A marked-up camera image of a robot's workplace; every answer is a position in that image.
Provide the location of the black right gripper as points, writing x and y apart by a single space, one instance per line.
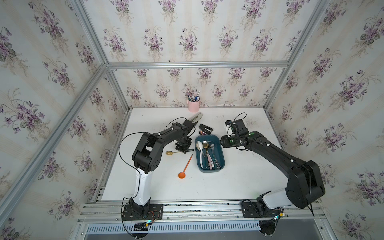
224 142

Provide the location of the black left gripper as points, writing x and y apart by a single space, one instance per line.
184 150

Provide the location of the white plastic spoon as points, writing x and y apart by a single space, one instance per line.
199 146

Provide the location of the gold spoon green handle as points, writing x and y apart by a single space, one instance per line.
206 146
170 153

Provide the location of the teal plastic storage box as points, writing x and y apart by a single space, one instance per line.
211 139

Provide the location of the steel spoon green handle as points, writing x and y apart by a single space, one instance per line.
216 162

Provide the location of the orange plastic spoon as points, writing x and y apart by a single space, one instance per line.
182 174

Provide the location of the steel spoon pink handle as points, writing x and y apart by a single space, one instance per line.
211 165

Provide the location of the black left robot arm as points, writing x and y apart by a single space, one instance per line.
147 157

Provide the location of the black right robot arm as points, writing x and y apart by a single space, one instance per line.
305 184

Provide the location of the pink pen cup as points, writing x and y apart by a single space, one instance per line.
194 105

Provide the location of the pens in cup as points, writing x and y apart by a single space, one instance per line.
193 98

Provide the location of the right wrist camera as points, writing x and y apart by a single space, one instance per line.
236 128

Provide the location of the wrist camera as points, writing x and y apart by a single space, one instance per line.
189 125
236 128

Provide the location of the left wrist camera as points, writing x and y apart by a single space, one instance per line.
189 125

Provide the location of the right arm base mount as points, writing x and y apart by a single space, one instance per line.
257 209

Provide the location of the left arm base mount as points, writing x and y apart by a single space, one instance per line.
148 212

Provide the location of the white slotted cable duct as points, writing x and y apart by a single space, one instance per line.
174 227

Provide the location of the aluminium rail frame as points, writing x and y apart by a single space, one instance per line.
293 220

